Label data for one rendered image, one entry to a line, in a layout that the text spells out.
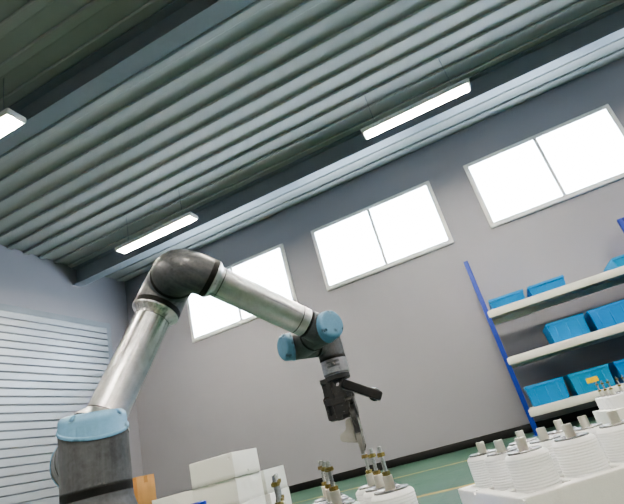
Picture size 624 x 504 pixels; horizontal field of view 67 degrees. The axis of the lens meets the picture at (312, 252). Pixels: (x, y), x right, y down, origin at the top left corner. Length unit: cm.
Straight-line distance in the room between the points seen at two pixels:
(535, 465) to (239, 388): 635
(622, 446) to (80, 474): 109
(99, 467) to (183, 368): 702
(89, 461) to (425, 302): 576
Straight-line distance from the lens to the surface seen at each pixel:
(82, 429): 94
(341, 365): 134
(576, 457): 124
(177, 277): 111
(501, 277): 640
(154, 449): 821
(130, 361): 113
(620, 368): 559
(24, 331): 729
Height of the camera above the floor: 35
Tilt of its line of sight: 23 degrees up
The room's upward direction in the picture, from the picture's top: 15 degrees counter-clockwise
